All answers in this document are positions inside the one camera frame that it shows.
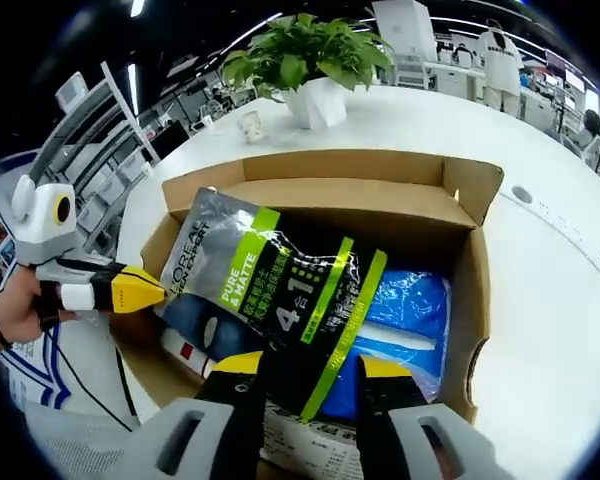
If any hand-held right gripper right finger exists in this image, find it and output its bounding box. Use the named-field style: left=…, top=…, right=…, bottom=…
left=355, top=355, right=511, bottom=480

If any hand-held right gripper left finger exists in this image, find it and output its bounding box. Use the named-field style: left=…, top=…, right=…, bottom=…
left=124, top=350, right=267, bottom=480

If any white blue wet wipes pack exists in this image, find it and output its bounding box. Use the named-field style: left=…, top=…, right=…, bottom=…
left=319, top=269, right=454, bottom=421

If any white printed carton box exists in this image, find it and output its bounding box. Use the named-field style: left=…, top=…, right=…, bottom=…
left=262, top=407, right=376, bottom=480

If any black green soft pouch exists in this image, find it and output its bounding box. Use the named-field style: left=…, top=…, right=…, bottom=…
left=157, top=187, right=389, bottom=424

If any brown cardboard shoe box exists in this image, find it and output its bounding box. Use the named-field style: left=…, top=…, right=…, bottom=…
left=138, top=148, right=505, bottom=426

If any person's left hand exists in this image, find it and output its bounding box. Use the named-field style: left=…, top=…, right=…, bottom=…
left=0, top=262, right=99, bottom=351

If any white metal shelf rack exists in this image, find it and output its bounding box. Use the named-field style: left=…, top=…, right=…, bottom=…
left=29, top=62, right=161, bottom=241

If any photo display board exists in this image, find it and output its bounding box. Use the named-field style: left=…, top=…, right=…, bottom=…
left=0, top=209, right=76, bottom=411

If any grey mesh office chair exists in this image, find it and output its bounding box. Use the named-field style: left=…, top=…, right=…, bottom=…
left=24, top=402, right=146, bottom=480

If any small clear glass cup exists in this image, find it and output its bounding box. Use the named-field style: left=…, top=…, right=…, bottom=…
left=237, top=109, right=266, bottom=145

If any white table socket panel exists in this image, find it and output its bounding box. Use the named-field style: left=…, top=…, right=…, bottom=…
left=497, top=182, right=600, bottom=289

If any green plant in white pot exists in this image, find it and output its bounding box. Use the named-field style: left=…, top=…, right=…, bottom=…
left=221, top=13, right=395, bottom=130

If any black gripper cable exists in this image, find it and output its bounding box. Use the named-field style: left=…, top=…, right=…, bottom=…
left=47, top=319, right=134, bottom=434

